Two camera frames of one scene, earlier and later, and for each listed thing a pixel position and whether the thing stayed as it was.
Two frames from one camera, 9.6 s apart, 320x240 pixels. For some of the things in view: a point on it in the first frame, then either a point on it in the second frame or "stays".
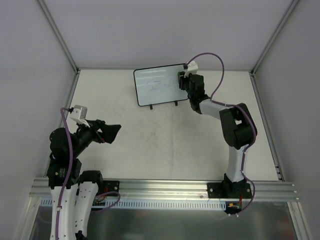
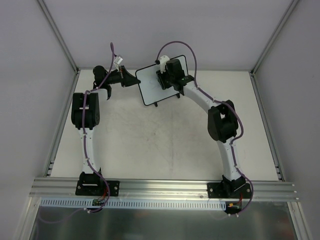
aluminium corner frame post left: [50, 20] stays
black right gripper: [184, 81] to [161, 81]
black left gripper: [100, 131] to [124, 76]
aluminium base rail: [41, 188] stays
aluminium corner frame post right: [289, 11] stays
